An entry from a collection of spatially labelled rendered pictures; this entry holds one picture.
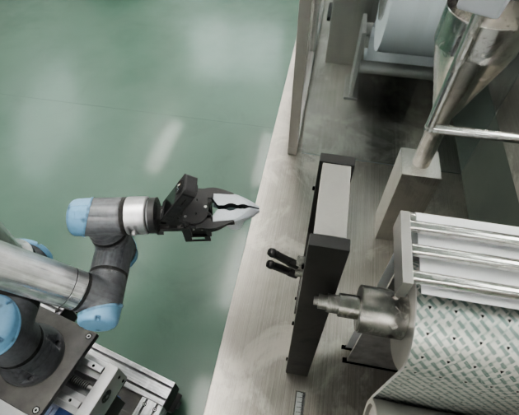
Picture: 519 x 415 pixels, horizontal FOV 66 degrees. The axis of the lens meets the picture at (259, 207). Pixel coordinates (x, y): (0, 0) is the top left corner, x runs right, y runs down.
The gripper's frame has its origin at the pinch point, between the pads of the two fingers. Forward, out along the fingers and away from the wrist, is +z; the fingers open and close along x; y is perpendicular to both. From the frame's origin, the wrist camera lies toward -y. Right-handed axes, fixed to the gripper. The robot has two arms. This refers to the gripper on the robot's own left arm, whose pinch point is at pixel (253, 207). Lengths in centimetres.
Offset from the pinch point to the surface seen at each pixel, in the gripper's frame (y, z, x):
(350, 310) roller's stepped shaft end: -14.5, 12.4, 24.3
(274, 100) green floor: 149, 19, -176
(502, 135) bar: -17.9, 39.6, -1.8
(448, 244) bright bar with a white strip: -22.8, 23.5, 18.8
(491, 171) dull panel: 21, 64, -21
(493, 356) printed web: -19.6, 26.6, 31.3
